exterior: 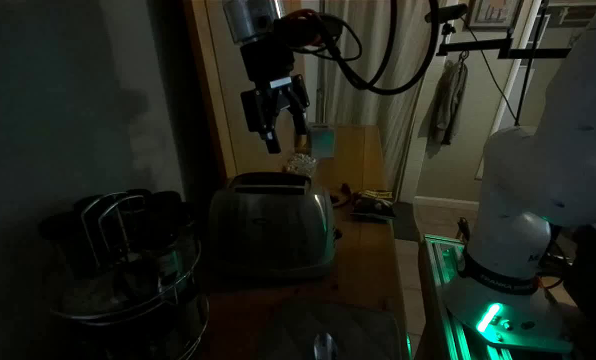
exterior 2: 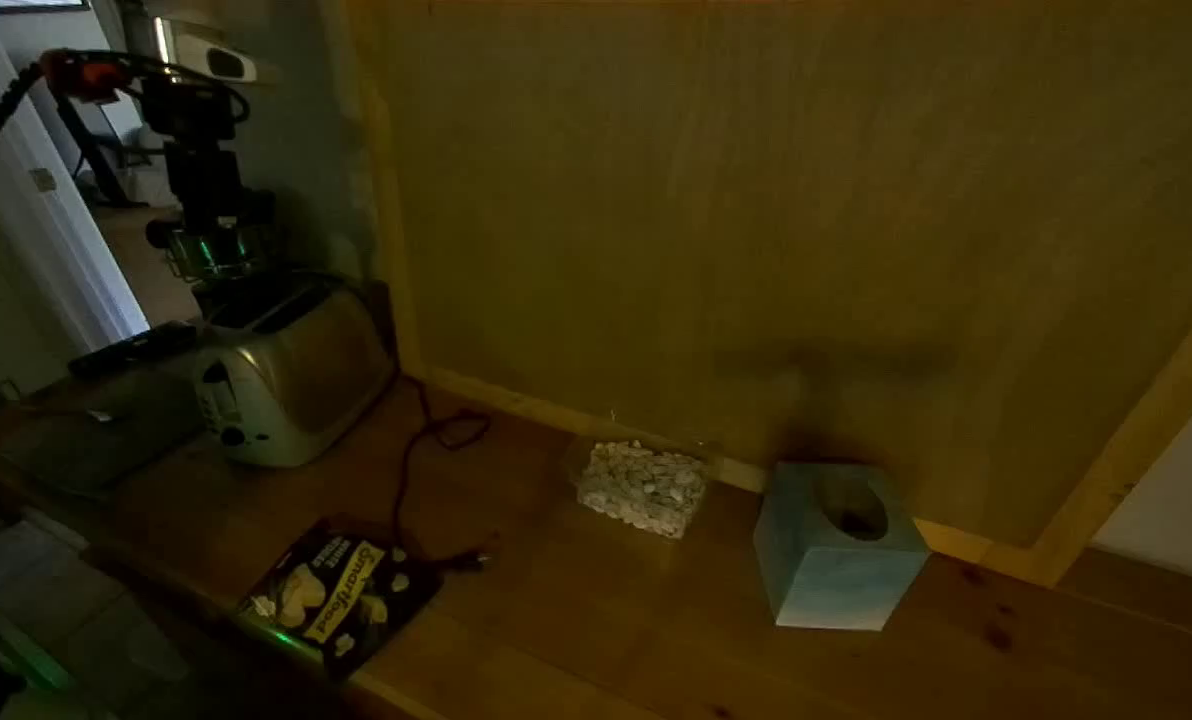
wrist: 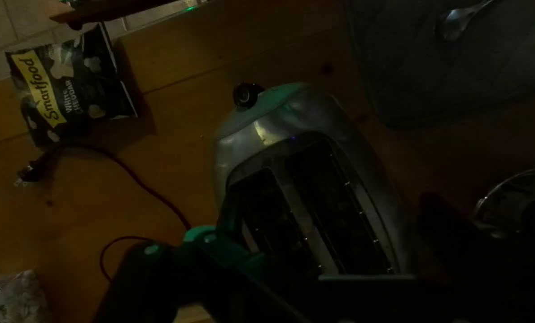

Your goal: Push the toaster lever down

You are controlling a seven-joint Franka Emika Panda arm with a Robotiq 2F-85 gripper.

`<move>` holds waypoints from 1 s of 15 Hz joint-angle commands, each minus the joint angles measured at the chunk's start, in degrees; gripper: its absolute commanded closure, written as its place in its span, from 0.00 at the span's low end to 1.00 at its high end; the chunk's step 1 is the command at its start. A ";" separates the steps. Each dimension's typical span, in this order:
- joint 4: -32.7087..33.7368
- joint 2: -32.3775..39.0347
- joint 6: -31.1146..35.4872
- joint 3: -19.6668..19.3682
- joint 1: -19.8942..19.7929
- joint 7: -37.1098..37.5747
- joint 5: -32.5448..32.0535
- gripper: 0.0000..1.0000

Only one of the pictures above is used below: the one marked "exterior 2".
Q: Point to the black gripper green light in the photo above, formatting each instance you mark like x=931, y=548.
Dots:
x=226, y=263

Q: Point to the silver two-slot toaster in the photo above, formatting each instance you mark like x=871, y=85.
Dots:
x=283, y=380

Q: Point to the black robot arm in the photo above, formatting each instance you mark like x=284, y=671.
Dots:
x=189, y=108

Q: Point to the dark tray on table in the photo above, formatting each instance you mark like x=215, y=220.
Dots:
x=102, y=438

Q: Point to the black popcorn snack box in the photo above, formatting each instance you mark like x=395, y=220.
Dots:
x=343, y=595

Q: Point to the clear bag of white bits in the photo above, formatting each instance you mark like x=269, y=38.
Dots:
x=641, y=486

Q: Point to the light blue tissue box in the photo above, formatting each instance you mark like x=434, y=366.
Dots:
x=834, y=548

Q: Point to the large wooden back panel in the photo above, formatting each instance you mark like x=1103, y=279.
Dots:
x=948, y=238

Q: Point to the white door frame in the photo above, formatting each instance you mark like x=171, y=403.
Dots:
x=62, y=290

